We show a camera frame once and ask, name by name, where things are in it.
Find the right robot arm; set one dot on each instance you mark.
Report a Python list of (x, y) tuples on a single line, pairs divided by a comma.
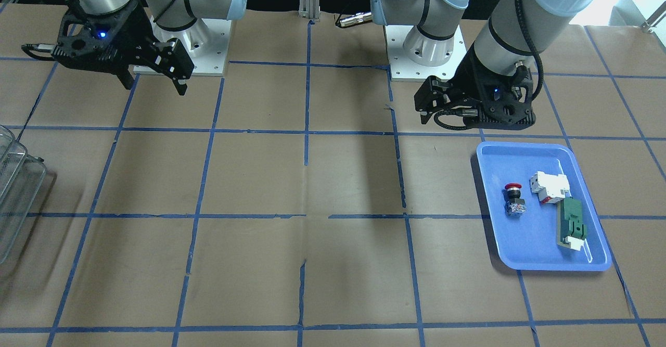
[(170, 15)]

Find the blue plastic tray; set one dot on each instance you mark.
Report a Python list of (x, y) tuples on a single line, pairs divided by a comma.
[(529, 241)]

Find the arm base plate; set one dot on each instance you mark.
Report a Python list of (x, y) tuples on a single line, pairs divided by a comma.
[(413, 57), (206, 41)]

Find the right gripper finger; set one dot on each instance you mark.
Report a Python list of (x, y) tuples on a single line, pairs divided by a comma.
[(126, 78), (170, 59)]

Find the green terminal block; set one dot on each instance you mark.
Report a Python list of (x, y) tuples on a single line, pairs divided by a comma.
[(571, 229)]

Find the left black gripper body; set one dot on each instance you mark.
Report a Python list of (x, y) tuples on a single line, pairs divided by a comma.
[(470, 88)]

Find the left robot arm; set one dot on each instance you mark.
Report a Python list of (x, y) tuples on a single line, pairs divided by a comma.
[(516, 30)]

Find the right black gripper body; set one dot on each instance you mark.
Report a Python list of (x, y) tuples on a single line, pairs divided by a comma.
[(133, 30)]

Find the white circuit breaker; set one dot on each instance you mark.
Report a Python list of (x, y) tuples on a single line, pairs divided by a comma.
[(549, 188)]

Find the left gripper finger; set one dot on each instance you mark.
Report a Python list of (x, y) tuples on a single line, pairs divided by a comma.
[(430, 95), (425, 116)]

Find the wire mesh shelf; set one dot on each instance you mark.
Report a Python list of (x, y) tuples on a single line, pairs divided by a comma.
[(21, 179)]

